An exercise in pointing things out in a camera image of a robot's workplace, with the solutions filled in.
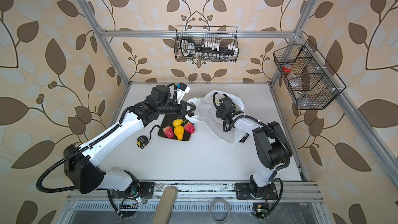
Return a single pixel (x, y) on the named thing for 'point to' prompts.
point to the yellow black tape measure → (141, 141)
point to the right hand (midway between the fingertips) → (223, 111)
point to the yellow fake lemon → (177, 122)
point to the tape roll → (228, 206)
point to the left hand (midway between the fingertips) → (196, 106)
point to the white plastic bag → (207, 106)
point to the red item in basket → (287, 68)
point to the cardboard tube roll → (165, 206)
